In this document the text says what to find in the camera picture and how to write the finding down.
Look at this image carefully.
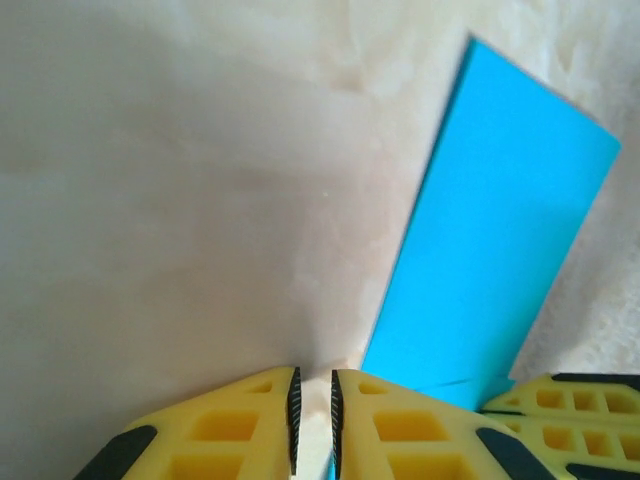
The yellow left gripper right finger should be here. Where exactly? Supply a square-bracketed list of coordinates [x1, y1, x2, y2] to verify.
[329, 368, 566, 480]

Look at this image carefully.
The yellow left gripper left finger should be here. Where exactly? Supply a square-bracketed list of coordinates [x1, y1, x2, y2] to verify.
[74, 366, 301, 480]

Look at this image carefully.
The blue paper sheet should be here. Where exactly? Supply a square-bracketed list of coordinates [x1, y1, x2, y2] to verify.
[322, 32, 624, 480]

